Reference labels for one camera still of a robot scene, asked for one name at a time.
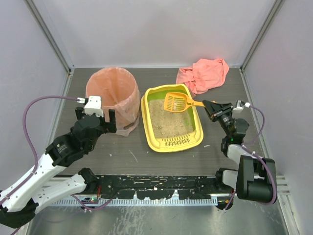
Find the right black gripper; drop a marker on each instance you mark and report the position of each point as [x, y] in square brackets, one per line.
[219, 111]

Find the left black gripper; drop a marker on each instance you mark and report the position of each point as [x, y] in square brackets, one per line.
[107, 125]

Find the orange litter scoop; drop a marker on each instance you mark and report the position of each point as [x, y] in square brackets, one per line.
[176, 102]

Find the yellow green litter box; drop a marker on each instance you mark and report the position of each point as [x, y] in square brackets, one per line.
[175, 144]

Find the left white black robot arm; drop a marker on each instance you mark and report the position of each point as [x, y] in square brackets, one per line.
[22, 201]

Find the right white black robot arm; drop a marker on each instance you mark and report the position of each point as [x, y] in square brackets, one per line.
[255, 178]

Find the cat litter sand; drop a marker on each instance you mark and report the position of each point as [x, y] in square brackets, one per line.
[166, 124]

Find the pink cloth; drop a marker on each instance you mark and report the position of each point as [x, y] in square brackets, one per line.
[203, 75]

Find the bin with pink liner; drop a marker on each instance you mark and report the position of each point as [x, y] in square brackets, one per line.
[119, 91]

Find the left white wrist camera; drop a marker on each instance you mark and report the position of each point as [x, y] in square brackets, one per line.
[92, 105]

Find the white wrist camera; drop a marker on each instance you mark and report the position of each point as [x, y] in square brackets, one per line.
[240, 105]
[92, 105]

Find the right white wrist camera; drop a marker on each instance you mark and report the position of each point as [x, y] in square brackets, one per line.
[240, 105]

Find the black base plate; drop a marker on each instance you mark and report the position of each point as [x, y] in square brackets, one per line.
[155, 187]

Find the white slotted cable duct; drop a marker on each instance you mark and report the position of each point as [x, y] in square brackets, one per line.
[174, 201]

